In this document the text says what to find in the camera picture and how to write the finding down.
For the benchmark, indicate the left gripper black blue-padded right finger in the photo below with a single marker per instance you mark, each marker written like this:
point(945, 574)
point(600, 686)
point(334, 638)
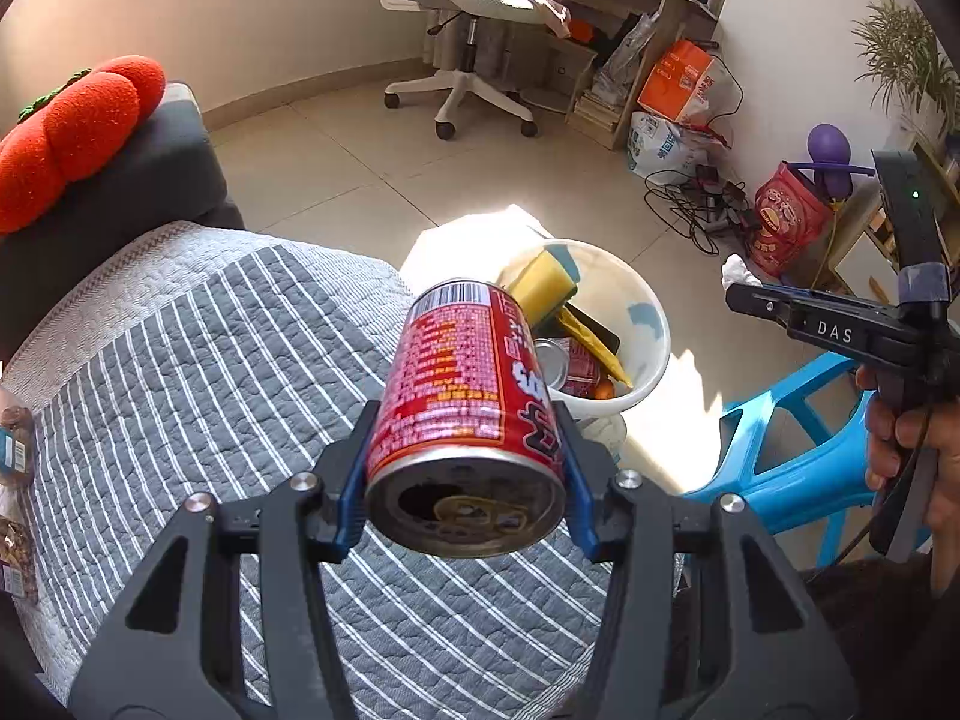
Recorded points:
point(704, 617)

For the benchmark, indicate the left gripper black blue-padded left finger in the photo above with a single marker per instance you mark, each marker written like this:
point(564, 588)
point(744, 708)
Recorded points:
point(171, 646)

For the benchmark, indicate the white tissue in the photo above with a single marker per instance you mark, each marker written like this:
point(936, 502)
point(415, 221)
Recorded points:
point(734, 270)

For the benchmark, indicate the yellow snack wrapper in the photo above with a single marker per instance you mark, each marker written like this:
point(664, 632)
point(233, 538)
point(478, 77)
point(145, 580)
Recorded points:
point(596, 347)

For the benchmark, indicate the orange wrapper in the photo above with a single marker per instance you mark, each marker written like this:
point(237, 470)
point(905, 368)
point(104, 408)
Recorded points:
point(605, 390)

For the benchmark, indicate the dark red drink can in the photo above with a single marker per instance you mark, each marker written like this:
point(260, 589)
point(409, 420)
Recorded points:
point(568, 367)

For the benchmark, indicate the bright red drink can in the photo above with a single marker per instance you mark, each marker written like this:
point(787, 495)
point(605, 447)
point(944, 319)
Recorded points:
point(465, 459)

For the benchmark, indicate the yellow sponge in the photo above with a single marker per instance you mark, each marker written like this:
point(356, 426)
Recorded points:
point(542, 283)

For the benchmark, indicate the black plastic tray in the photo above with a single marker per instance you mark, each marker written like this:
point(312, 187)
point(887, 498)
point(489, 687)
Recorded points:
point(550, 328)

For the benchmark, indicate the blue plastic stool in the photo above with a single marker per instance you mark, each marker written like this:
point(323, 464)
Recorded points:
point(820, 483)

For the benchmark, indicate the red snack bag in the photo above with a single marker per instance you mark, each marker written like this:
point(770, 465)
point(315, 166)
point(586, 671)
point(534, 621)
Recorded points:
point(791, 214)

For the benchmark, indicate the purple-label nut jar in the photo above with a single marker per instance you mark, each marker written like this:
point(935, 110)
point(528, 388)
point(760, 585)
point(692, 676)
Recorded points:
point(16, 551)

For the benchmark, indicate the purple balloon toy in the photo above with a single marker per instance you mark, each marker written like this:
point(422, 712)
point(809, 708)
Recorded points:
point(830, 163)

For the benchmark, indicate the potted green plant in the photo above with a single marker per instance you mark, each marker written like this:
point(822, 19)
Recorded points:
point(904, 61)

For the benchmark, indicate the teal-label nut jar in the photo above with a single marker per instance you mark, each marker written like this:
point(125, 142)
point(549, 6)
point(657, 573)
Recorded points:
point(16, 441)

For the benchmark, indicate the grey striped quilted cover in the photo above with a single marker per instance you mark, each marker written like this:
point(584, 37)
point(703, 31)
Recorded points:
point(223, 361)

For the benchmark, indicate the white printed bag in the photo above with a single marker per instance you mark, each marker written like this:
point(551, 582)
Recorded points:
point(664, 153)

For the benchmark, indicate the orange cardboard box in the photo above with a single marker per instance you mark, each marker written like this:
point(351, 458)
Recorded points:
point(687, 86)

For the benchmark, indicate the wooden desk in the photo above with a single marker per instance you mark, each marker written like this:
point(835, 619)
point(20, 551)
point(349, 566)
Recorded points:
point(637, 22)

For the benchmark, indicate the dark grey sofa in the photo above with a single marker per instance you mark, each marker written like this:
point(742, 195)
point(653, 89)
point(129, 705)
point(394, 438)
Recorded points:
point(168, 171)

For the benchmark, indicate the orange pumpkin plush cushion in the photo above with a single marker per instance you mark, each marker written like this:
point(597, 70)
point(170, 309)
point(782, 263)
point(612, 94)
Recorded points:
point(69, 134)

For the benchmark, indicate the white office chair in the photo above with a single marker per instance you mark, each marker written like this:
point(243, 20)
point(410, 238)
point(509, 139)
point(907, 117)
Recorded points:
point(459, 77)

